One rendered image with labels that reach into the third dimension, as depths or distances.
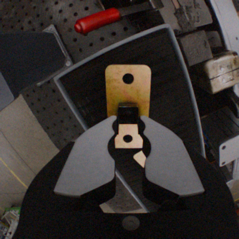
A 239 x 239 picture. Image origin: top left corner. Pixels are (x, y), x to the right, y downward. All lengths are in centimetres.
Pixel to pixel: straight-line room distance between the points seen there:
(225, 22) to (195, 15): 14
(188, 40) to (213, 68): 8
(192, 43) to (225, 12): 20
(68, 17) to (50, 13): 9
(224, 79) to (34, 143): 198
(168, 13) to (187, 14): 3
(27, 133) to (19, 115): 26
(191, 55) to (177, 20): 6
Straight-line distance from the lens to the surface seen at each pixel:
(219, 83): 31
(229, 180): 60
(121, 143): 16
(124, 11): 21
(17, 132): 210
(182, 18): 27
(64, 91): 18
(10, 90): 32
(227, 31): 41
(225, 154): 37
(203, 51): 26
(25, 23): 78
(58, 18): 69
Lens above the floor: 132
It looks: 62 degrees down
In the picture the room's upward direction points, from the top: 175 degrees counter-clockwise
